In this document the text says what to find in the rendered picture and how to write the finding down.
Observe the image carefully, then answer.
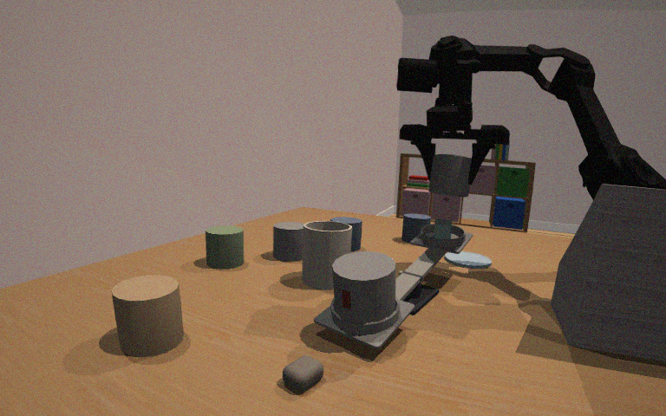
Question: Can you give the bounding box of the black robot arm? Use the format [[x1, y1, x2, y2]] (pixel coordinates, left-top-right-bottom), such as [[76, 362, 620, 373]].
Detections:
[[397, 36, 666, 199]]

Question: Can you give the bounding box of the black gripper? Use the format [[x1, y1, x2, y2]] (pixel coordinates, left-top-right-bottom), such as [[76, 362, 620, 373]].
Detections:
[[399, 91, 510, 185]]

